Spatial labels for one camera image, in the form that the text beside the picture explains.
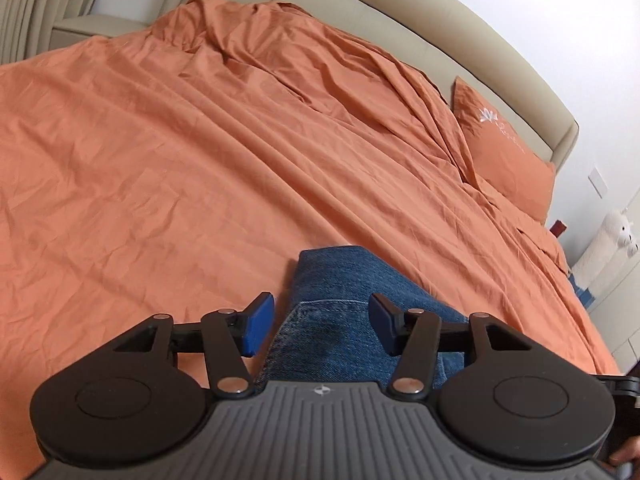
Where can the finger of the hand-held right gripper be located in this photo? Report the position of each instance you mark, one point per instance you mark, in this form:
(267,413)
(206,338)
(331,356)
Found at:
(620,386)

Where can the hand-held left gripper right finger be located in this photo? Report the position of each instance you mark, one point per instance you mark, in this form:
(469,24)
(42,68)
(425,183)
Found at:
(384,325)

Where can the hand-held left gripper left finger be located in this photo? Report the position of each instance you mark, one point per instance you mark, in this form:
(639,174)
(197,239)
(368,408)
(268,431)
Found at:
(259,325)

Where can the blue denim pants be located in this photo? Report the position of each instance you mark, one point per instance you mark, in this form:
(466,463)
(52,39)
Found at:
(340,320)

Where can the person's right hand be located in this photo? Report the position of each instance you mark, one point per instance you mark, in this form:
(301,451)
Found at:
(627,451)

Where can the white wardrobe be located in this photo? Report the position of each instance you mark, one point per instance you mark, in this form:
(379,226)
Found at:
(620,320)

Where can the white alpaca plush toy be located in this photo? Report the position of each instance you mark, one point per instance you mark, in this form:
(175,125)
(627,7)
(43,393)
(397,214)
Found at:
(607,250)

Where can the dark red cup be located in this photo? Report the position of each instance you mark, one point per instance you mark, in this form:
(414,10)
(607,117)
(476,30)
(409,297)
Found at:
(558,228)

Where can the orange duvet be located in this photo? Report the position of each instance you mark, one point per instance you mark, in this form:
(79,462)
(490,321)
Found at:
(200,160)

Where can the orange pillow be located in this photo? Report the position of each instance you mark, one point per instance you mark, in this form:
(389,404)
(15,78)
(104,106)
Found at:
(505,160)

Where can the beige upholstered bed headboard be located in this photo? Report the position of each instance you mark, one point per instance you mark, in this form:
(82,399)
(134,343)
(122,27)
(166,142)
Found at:
(400,20)

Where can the beige nightstand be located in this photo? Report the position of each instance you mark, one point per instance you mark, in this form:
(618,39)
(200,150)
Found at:
(95,30)

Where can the beige curtain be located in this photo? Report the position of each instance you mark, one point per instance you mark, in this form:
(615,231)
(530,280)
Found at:
(30,5)

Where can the white wall socket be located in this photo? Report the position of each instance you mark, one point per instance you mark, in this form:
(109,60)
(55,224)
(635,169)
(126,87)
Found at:
(598,181)

